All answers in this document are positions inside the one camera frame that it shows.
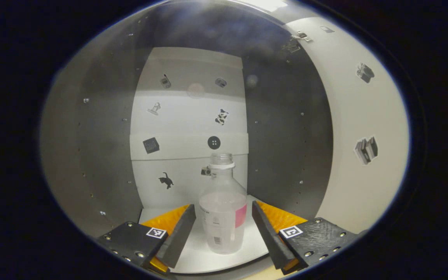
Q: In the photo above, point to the metal door hinge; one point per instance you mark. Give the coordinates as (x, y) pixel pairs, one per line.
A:
(301, 37)

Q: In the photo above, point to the clear plastic bottle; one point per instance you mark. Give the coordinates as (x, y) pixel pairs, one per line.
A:
(222, 217)

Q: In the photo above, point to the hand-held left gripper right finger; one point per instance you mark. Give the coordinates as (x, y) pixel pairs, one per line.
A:
(268, 233)

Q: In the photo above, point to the beige cabinet door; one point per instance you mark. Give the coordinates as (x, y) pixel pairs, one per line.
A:
(364, 186)

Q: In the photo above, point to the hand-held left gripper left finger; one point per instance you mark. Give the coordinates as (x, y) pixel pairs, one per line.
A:
(181, 237)

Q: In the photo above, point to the dark grey cabinet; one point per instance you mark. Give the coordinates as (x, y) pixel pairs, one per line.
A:
(99, 136)

